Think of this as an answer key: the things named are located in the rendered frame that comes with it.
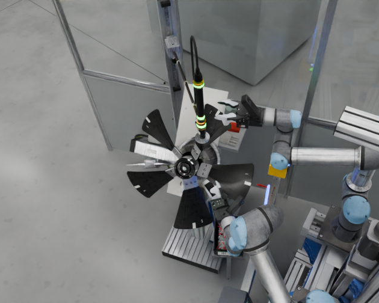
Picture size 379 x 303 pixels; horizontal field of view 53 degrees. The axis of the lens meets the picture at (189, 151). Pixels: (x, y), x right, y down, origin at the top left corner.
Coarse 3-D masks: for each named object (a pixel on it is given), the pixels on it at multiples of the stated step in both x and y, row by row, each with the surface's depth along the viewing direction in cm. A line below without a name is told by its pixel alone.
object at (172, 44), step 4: (168, 36) 215; (172, 36) 215; (168, 40) 214; (172, 40) 214; (176, 40) 214; (168, 44) 212; (172, 44) 212; (176, 44) 211; (168, 48) 210; (172, 48) 211; (176, 48) 211; (168, 52) 212; (172, 52) 213; (176, 52) 214; (168, 56) 214; (172, 56) 215
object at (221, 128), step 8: (208, 104) 203; (208, 112) 202; (216, 112) 198; (208, 120) 201; (216, 120) 197; (208, 128) 200; (216, 128) 196; (224, 128) 192; (216, 136) 195; (200, 144) 202; (208, 144) 198
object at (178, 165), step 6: (186, 156) 205; (192, 156) 207; (180, 162) 204; (186, 162) 202; (192, 162) 201; (198, 162) 207; (174, 168) 204; (180, 168) 204; (186, 168) 203; (192, 168) 202; (198, 168) 206; (180, 174) 205; (186, 174) 203; (192, 174) 202
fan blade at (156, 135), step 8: (152, 112) 205; (144, 120) 212; (152, 120) 208; (160, 120) 203; (144, 128) 217; (152, 128) 211; (160, 128) 206; (152, 136) 218; (160, 136) 210; (168, 136) 204; (168, 144) 208
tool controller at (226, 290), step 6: (228, 288) 162; (222, 294) 161; (228, 294) 160; (234, 294) 159; (240, 294) 158; (246, 294) 158; (222, 300) 159; (228, 300) 158; (234, 300) 157; (240, 300) 157; (246, 300) 157
